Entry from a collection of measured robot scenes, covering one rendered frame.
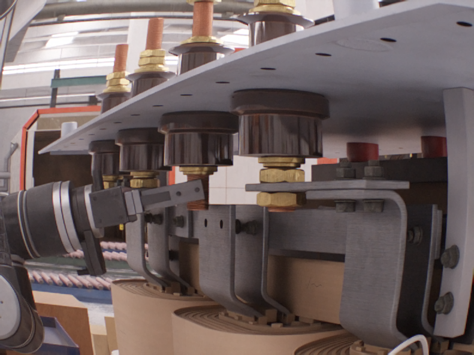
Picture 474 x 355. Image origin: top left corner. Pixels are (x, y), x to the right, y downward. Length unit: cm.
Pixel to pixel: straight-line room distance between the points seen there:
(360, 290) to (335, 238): 18
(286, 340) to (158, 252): 62
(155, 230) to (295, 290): 50
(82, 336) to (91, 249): 120
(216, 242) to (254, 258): 5
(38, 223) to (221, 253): 27
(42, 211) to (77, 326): 121
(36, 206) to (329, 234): 42
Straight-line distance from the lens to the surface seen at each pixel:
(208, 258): 119
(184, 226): 144
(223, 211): 114
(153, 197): 114
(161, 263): 158
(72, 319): 233
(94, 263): 116
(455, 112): 74
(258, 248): 115
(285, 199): 90
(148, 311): 147
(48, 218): 115
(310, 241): 102
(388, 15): 43
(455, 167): 74
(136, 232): 157
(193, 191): 115
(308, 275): 112
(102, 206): 112
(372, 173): 72
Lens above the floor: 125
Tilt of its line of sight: 1 degrees up
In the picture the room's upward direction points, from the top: straight up
